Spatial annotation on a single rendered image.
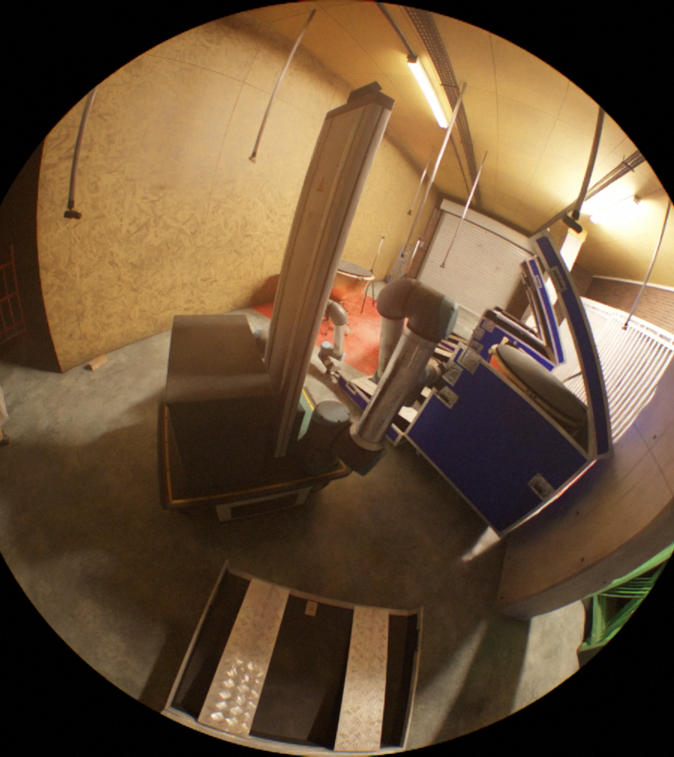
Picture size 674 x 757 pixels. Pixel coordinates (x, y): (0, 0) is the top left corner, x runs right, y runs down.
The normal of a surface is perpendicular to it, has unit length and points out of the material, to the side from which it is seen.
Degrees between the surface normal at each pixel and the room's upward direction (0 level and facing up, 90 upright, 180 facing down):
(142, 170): 90
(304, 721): 1
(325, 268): 90
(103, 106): 90
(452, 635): 0
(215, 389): 0
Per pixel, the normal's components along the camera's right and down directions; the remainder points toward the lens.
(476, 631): 0.29, -0.78
